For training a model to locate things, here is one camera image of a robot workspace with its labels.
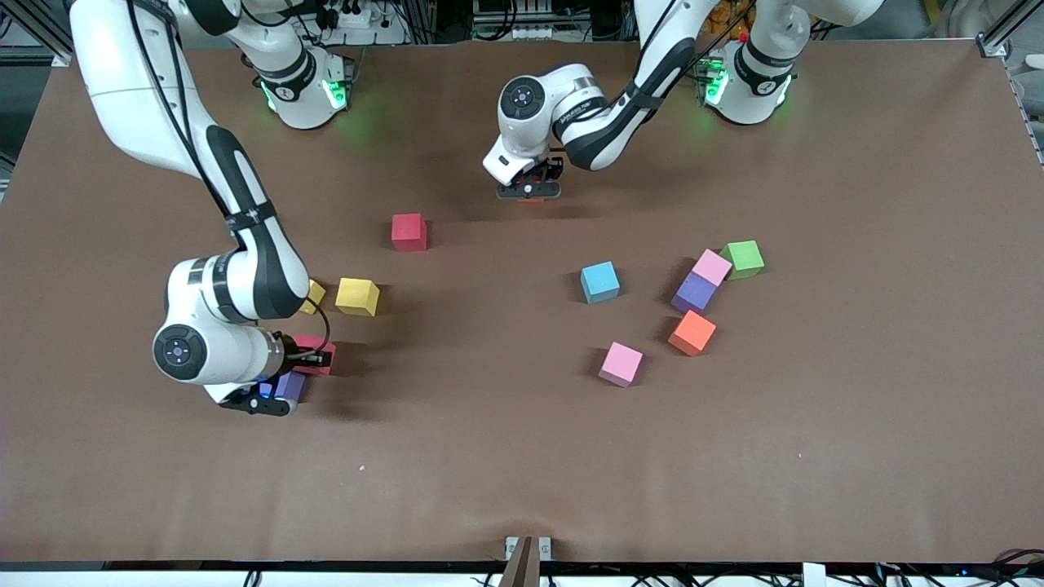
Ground red foam cube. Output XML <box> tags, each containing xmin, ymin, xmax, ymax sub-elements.
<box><xmin>391</xmin><ymin>213</ymin><xmax>429</xmax><ymax>253</ymax></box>
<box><xmin>292</xmin><ymin>333</ymin><xmax>338</xmax><ymax>377</ymax></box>

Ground blue foam cube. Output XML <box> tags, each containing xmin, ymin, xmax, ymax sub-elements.
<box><xmin>580</xmin><ymin>261</ymin><xmax>621</xmax><ymax>305</ymax></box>

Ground pink foam cube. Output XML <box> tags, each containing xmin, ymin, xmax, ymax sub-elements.
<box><xmin>692</xmin><ymin>249</ymin><xmax>734</xmax><ymax>288</ymax></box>
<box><xmin>598</xmin><ymin>342</ymin><xmax>644</xmax><ymax>388</ymax></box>

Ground white electronics box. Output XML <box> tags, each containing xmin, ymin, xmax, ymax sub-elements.
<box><xmin>471</xmin><ymin>0</ymin><xmax>555</xmax><ymax>42</ymax></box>

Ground brown table cover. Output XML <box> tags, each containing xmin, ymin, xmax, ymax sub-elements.
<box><xmin>0</xmin><ymin>41</ymin><xmax>1044</xmax><ymax>565</ymax></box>

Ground white power strip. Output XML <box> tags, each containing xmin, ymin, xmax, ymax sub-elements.
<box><xmin>314</xmin><ymin>0</ymin><xmax>378</xmax><ymax>29</ymax></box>

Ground green foam cube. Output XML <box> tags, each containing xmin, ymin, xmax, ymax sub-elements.
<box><xmin>719</xmin><ymin>240</ymin><xmax>766</xmax><ymax>281</ymax></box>

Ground orange snack bags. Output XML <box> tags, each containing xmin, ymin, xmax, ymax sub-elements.
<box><xmin>708</xmin><ymin>0</ymin><xmax>751</xmax><ymax>42</ymax></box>

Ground wooden strip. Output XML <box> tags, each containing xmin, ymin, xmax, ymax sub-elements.
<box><xmin>498</xmin><ymin>536</ymin><xmax>533</xmax><ymax>587</ymax></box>

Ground metal table edge bracket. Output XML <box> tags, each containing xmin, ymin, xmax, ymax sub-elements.
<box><xmin>504</xmin><ymin>536</ymin><xmax>553</xmax><ymax>563</ymax></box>

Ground black cable bundle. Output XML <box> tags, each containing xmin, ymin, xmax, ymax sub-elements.
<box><xmin>873</xmin><ymin>548</ymin><xmax>1044</xmax><ymax>587</ymax></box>

